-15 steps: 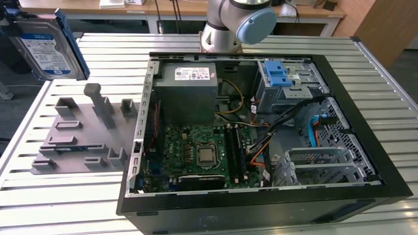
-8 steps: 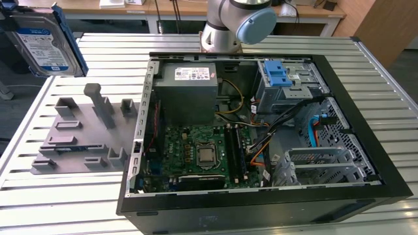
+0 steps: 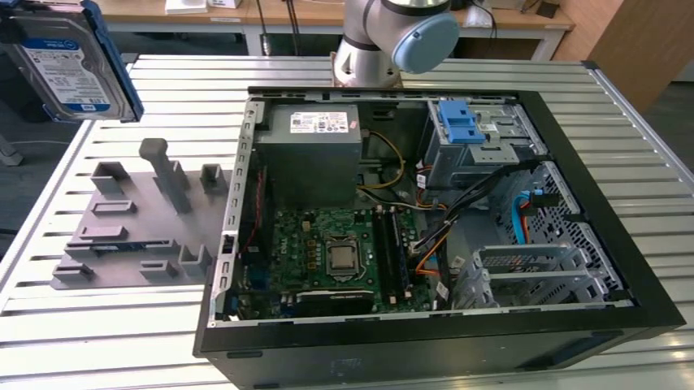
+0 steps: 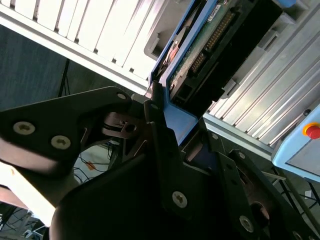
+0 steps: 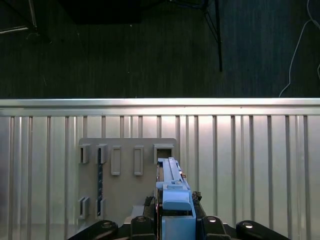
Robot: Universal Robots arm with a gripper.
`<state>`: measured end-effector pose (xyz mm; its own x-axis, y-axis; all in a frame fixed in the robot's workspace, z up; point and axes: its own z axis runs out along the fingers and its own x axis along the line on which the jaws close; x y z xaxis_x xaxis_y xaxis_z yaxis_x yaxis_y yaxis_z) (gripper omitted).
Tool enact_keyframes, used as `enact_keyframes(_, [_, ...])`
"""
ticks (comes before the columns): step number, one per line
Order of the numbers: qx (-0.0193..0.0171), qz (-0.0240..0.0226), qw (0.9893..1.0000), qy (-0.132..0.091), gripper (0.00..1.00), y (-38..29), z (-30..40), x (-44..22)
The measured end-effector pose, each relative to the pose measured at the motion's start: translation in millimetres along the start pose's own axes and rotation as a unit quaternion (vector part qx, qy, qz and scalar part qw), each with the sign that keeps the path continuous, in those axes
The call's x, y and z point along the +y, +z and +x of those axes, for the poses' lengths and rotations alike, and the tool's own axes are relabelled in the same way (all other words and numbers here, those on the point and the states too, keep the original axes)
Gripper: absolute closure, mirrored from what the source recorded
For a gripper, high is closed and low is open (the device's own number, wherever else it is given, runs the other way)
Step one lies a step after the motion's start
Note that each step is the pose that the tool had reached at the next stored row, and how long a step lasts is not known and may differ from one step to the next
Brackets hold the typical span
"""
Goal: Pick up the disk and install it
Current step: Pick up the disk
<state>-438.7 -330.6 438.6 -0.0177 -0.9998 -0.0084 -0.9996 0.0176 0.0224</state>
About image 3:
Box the blue data wire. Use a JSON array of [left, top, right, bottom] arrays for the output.
[[510, 190, 543, 247]]

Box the hard disk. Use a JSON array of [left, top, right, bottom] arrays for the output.
[[0, 0, 145, 124]]

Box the metal disk bay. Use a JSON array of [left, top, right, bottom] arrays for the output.
[[452, 243, 624, 310]]

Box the grey power supply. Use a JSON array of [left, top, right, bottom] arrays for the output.
[[253, 103, 363, 210]]

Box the green motherboard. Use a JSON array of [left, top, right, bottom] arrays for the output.
[[240, 206, 438, 318]]

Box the silver CPU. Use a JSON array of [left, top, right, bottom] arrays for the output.
[[328, 245, 356, 271]]

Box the CPU socket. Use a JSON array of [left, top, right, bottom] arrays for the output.
[[323, 234, 363, 284]]

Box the black RAM slot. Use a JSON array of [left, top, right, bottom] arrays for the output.
[[374, 206, 396, 305]]

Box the black case fan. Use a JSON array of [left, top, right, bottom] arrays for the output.
[[240, 160, 275, 261]]

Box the RAM stick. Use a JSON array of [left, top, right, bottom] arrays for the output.
[[391, 206, 414, 302], [89, 242, 147, 253]]

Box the black graphics card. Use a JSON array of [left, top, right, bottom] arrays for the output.
[[295, 288, 375, 317]]

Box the blue plastic drive latch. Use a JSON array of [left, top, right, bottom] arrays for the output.
[[438, 99, 487, 144]]

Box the grey metal drive cage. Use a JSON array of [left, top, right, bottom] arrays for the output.
[[424, 98, 548, 190]]

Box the grey parts rack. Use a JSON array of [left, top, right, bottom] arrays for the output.
[[49, 137, 235, 290]]

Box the black PC case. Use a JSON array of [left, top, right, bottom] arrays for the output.
[[193, 85, 687, 390]]

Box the white stand foot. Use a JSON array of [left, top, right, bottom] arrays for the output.
[[0, 136, 27, 167]]

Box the black mesh waste bin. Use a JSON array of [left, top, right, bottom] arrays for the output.
[[0, 42, 59, 123]]

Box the brown wooden cabinet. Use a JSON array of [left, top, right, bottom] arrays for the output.
[[555, 0, 694, 115]]

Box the yellow wire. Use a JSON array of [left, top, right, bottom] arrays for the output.
[[360, 129, 408, 190]]

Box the red wire with white label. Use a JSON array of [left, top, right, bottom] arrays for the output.
[[415, 160, 435, 192]]

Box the black wire bundle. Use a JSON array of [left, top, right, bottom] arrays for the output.
[[410, 160, 548, 255]]

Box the orange wire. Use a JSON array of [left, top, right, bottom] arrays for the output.
[[415, 248, 454, 278]]

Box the wooden desk white frame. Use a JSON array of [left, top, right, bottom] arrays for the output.
[[100, 0, 575, 62]]

